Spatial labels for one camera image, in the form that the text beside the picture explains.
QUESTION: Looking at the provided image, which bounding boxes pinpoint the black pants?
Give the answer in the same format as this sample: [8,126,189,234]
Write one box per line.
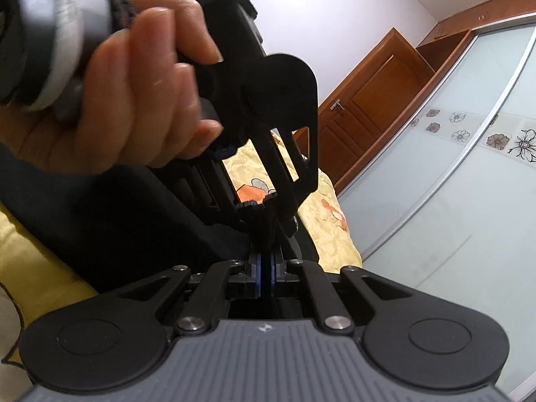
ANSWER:
[0,137,319,294]

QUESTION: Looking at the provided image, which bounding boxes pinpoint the wooden overhead cabinet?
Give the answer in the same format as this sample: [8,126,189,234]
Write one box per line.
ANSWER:
[417,0,536,68]

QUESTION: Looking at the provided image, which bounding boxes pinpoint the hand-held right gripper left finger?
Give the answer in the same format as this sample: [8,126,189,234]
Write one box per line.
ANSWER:
[116,253,263,336]

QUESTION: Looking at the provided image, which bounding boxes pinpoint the yellow printed quilt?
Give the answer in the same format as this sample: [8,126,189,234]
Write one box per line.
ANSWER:
[0,129,362,365]

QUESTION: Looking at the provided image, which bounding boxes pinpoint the person's left hand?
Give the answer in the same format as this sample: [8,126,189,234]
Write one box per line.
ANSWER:
[7,0,225,175]

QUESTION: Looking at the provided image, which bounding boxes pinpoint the brown wooden door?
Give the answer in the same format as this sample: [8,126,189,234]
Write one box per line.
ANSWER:
[293,27,436,193]

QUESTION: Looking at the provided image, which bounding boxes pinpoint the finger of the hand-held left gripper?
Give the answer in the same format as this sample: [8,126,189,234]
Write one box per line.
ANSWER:
[250,122,321,235]
[167,147,269,235]

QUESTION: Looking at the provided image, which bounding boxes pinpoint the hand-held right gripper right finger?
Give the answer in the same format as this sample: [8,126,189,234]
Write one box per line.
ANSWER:
[264,253,416,332]

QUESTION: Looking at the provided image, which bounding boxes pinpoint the frosted glass wardrobe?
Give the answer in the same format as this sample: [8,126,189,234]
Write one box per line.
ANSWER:
[337,15,536,400]

